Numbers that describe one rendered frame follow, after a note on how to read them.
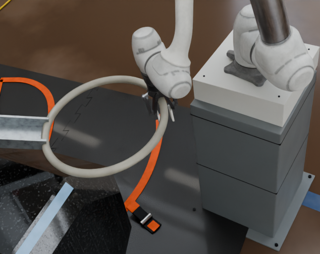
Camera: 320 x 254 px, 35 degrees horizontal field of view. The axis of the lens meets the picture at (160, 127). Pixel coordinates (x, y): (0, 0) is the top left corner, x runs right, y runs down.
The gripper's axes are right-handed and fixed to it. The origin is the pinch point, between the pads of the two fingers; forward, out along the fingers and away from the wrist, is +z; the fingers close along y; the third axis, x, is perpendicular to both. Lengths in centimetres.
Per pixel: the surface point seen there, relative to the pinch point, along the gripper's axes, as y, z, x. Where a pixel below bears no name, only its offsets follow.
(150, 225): 20, 83, -10
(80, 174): 36.8, -9.5, 20.5
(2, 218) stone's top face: 68, -1, 20
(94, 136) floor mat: 33, 82, -83
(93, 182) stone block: 35.4, 14.0, 6.5
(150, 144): 10.8, -10.7, 20.7
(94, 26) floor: 6, 82, -193
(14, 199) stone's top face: 63, -1, 13
